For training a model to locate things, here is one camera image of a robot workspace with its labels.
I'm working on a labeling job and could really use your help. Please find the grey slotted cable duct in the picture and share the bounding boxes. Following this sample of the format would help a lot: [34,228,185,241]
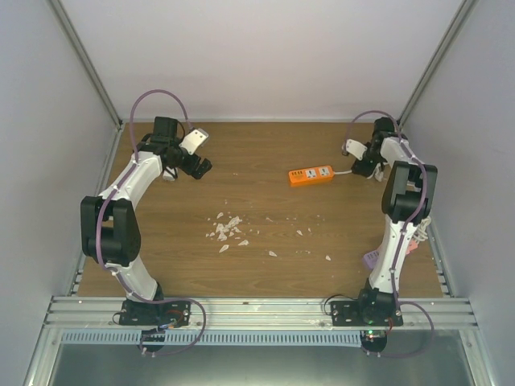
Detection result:
[61,329,361,347]

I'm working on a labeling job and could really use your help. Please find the pink cube socket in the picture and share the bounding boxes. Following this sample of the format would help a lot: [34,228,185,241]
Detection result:
[406,240,418,255]

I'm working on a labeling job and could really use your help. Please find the aluminium front rail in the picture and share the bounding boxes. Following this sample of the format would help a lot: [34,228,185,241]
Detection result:
[43,297,479,331]

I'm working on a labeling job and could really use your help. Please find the purple power strip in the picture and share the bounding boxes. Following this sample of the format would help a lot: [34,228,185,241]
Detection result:
[362,250,379,270]

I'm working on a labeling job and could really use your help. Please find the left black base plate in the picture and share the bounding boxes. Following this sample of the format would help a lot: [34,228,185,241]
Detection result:
[113,299,191,328]

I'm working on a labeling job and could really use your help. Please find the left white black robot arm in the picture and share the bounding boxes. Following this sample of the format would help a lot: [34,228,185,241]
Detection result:
[80,117,212,325]

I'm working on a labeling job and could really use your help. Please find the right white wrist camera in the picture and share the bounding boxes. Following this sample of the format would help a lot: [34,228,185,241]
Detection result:
[342,139,367,160]

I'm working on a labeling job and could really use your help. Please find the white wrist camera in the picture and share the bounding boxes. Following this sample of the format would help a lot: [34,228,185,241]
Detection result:
[179,129,209,155]
[342,139,367,160]

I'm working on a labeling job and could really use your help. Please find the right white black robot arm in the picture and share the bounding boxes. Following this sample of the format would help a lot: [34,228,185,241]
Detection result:
[342,115,438,326]

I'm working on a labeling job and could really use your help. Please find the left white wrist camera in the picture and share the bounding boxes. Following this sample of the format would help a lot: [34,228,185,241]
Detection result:
[179,129,209,155]

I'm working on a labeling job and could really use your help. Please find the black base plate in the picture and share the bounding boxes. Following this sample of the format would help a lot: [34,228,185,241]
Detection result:
[322,295,404,328]
[113,299,191,328]

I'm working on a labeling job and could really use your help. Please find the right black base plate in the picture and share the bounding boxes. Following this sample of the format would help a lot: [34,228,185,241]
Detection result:
[322,295,404,328]

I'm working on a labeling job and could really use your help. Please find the orange power strip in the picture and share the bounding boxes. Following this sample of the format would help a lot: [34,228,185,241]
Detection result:
[288,165,335,187]

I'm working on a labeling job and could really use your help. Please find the white coiled cable right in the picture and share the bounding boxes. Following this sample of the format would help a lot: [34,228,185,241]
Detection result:
[413,216,432,243]

